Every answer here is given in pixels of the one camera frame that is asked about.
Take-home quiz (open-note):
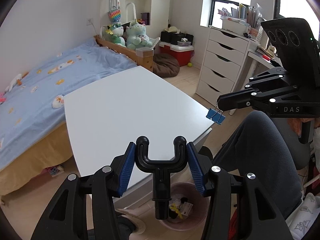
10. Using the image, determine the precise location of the blue binder clip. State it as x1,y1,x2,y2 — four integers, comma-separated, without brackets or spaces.
206,106,226,125

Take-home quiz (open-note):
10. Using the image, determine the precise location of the black Y-shaped massager head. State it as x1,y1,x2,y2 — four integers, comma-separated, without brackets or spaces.
135,136,188,220

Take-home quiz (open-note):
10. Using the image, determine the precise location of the cream paper carton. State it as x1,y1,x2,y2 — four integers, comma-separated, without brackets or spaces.
180,202,193,217

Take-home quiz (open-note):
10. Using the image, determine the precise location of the yellow plastic hair clip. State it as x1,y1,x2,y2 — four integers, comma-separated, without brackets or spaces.
169,203,183,219

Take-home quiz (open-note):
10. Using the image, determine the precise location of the pink trash bin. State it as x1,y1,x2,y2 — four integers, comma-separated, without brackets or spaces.
159,182,209,231

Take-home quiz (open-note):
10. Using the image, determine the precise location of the white desk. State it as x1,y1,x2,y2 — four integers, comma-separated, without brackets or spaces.
228,48,283,117

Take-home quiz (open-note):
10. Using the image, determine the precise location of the white drawer unit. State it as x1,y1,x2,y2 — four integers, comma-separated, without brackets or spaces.
196,27,255,105

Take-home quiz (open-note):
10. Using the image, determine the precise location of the white nightstand with drawers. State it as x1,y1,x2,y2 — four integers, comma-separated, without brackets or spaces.
63,65,217,205

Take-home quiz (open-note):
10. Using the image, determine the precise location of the white right slipper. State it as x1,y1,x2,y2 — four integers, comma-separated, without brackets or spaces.
116,209,146,235

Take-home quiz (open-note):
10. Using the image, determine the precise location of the red cooler box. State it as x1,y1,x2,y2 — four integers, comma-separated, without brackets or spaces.
159,42,194,67

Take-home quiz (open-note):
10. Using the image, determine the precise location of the books and papers stack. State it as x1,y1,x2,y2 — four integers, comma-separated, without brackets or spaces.
218,3,265,40

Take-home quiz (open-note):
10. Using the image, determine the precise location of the brown bean bag cushion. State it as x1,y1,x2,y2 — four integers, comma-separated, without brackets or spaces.
152,53,180,78

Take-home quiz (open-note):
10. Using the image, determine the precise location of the black storage bag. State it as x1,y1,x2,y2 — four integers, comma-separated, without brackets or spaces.
161,26,194,45

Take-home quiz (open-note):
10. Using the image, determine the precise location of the bed with blue blanket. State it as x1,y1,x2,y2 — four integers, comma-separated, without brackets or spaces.
1,38,138,196

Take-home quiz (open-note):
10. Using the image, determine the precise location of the mint unicorn plush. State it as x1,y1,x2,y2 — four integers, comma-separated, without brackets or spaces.
126,20,153,50

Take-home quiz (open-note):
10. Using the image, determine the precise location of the green dragon plush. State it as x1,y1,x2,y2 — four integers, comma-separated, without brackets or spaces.
105,23,126,47

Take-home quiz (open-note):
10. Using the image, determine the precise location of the white goose plush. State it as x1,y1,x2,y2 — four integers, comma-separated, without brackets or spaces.
4,72,29,93

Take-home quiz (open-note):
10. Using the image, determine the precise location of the pink shark plush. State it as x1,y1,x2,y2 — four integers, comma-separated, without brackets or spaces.
0,93,6,105

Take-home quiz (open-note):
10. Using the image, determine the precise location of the rainbow crochet bag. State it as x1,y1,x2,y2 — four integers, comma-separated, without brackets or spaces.
108,0,121,23

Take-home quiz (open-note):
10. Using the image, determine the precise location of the black camera module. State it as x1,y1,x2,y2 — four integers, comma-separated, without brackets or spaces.
261,17,319,90

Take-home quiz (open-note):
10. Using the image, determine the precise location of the white wall shelf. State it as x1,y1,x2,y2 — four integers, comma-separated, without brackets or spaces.
124,0,151,25

